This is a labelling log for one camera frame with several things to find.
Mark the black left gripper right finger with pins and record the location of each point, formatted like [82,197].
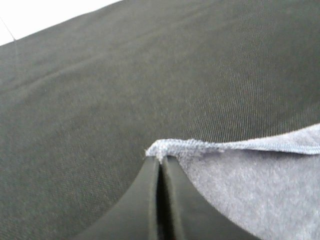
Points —
[190,216]

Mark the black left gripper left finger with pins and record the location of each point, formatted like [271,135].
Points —
[134,216]

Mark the grey microfibre towel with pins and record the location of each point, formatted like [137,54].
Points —
[270,186]

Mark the black fabric table mat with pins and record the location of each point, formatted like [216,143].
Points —
[82,101]

